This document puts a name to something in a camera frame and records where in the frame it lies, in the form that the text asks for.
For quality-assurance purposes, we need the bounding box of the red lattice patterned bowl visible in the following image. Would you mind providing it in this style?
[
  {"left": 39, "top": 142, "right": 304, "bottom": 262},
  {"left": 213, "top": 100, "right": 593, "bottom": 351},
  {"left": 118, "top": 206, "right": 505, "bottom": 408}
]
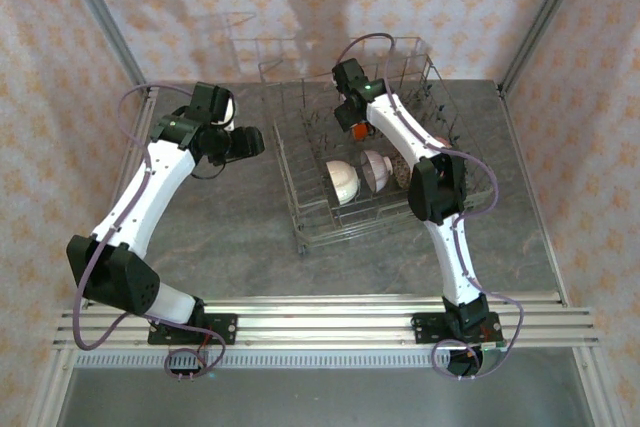
[{"left": 359, "top": 148, "right": 394, "bottom": 194}]

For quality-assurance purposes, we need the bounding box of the cream bowl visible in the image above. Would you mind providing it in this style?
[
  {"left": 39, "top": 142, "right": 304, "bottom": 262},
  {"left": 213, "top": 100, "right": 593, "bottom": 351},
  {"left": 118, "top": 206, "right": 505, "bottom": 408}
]
[{"left": 324, "top": 158, "right": 361, "bottom": 207}]

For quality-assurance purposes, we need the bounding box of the brown speckled bowl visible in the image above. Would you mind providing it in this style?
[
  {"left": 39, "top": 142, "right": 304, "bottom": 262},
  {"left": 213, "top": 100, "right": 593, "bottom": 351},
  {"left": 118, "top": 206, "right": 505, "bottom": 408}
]
[{"left": 391, "top": 154, "right": 414, "bottom": 191}]

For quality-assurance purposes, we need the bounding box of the grey wire dish rack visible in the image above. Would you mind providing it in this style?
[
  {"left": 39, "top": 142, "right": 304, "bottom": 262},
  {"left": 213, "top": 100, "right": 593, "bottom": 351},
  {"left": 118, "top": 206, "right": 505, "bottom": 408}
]
[{"left": 257, "top": 35, "right": 494, "bottom": 256}]

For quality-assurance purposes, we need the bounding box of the black connector box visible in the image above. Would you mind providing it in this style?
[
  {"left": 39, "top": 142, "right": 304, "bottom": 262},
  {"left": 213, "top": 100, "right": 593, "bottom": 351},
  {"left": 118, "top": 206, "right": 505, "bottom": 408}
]
[{"left": 164, "top": 346, "right": 224, "bottom": 383}]

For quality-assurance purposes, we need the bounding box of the dark electronics board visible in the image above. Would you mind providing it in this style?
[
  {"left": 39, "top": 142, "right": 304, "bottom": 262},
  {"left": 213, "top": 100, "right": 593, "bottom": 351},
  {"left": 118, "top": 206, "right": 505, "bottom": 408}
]
[{"left": 447, "top": 344, "right": 511, "bottom": 381}]

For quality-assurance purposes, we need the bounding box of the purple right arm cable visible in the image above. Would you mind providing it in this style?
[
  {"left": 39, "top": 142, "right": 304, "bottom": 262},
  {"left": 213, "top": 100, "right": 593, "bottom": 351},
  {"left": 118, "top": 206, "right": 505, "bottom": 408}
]
[{"left": 332, "top": 31, "right": 526, "bottom": 382}]

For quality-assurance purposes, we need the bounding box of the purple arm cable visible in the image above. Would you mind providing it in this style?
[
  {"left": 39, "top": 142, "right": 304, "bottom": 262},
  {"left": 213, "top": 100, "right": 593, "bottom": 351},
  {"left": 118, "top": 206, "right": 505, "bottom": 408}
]
[
  {"left": 72, "top": 82, "right": 229, "bottom": 382},
  {"left": 332, "top": 31, "right": 526, "bottom": 382}
]

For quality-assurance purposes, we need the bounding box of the aluminium table side rail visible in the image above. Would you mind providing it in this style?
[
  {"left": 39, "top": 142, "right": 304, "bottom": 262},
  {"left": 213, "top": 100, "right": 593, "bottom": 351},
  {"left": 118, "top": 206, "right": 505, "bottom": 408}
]
[
  {"left": 497, "top": 81, "right": 571, "bottom": 308},
  {"left": 82, "top": 84, "right": 161, "bottom": 306}
]

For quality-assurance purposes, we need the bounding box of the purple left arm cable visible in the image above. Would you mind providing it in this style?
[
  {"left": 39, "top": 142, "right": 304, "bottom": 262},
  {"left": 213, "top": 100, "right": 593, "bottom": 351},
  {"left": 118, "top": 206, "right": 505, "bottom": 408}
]
[{"left": 72, "top": 82, "right": 229, "bottom": 382}]

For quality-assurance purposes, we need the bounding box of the aluminium frame post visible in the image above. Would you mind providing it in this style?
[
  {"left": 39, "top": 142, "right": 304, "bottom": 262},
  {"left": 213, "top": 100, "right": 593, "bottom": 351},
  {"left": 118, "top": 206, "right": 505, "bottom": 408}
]
[
  {"left": 497, "top": 0, "right": 596, "bottom": 96},
  {"left": 52, "top": 0, "right": 154, "bottom": 98}
]

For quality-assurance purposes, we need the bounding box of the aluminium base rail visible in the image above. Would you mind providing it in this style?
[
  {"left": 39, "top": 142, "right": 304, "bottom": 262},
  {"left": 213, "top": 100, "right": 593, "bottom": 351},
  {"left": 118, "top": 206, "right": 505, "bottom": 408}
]
[{"left": 52, "top": 296, "right": 600, "bottom": 351}]

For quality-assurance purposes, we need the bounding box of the slotted grey cable duct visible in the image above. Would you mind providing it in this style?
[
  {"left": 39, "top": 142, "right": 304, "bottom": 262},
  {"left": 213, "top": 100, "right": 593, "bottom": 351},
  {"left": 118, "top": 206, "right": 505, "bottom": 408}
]
[{"left": 74, "top": 350, "right": 454, "bottom": 369}]

